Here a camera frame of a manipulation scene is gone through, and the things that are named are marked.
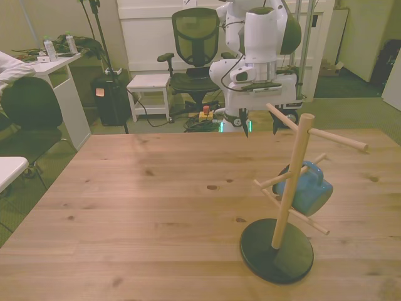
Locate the wooden mug tree black base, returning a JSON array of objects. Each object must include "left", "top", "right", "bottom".
[{"left": 239, "top": 102, "right": 370, "bottom": 285}]

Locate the clear plastic water bottle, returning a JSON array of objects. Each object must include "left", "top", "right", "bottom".
[
  {"left": 43, "top": 35, "right": 59, "bottom": 63},
  {"left": 65, "top": 31, "right": 78, "bottom": 55}
]

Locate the cardboard box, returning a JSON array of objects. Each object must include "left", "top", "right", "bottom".
[{"left": 319, "top": 58, "right": 345, "bottom": 77}]

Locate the small white side table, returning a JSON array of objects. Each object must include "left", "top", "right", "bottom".
[{"left": 126, "top": 74, "right": 172, "bottom": 123}]

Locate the person's arm white sleeve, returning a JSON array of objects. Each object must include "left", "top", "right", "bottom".
[{"left": 0, "top": 51, "right": 38, "bottom": 93}]

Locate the black laptop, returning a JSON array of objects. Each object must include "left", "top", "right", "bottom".
[{"left": 186, "top": 66, "right": 211, "bottom": 80}]

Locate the coiled dark cable bundle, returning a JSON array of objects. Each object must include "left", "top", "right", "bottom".
[{"left": 183, "top": 116, "right": 224, "bottom": 133}]

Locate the blue enamel mug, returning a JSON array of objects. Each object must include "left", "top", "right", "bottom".
[{"left": 271, "top": 161, "right": 334, "bottom": 217}]

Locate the black padded chair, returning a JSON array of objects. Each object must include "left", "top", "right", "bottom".
[{"left": 0, "top": 76, "right": 79, "bottom": 192}]

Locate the black box-shaped case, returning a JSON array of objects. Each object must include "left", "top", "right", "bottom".
[{"left": 90, "top": 77, "right": 132, "bottom": 127}]

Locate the black mesh office chair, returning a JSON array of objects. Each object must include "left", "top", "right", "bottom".
[{"left": 157, "top": 8, "right": 236, "bottom": 122}]

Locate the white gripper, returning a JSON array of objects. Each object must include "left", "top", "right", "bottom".
[{"left": 226, "top": 73, "right": 303, "bottom": 139}]

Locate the yellow emergency stop button box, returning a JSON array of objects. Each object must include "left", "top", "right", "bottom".
[{"left": 198, "top": 105, "right": 216, "bottom": 124}]

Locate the large white panel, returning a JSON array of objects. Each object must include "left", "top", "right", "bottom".
[{"left": 381, "top": 51, "right": 401, "bottom": 112}]

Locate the camouflage cloth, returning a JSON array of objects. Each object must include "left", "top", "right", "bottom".
[{"left": 51, "top": 34, "right": 106, "bottom": 60}]

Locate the leaning white board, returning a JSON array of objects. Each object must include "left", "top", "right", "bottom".
[{"left": 331, "top": 6, "right": 382, "bottom": 83}]

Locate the black tripod stand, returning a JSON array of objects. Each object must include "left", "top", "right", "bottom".
[{"left": 76, "top": 0, "right": 130, "bottom": 135}]

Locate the aluminium pole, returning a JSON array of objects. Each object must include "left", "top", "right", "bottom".
[{"left": 293, "top": 0, "right": 317, "bottom": 100}]

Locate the white desk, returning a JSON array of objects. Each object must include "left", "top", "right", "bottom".
[{"left": 29, "top": 51, "right": 92, "bottom": 150}]

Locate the white table corner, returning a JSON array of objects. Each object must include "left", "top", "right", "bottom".
[{"left": 0, "top": 156, "right": 29, "bottom": 194}]

